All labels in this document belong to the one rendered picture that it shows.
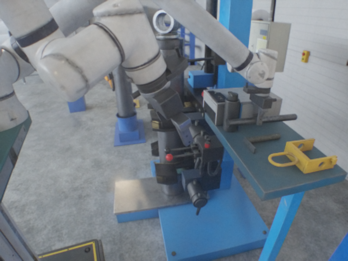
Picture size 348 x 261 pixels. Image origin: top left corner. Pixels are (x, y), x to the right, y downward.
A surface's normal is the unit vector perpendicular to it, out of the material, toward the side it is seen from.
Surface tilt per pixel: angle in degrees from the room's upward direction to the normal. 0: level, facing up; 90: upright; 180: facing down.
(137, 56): 105
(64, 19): 100
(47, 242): 0
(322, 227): 0
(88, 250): 0
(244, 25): 90
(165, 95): 25
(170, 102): 97
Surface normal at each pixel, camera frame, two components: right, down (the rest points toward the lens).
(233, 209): 0.00, -0.87
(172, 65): -0.29, -0.63
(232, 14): 0.22, 0.48
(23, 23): 0.37, 0.60
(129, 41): 0.74, 0.39
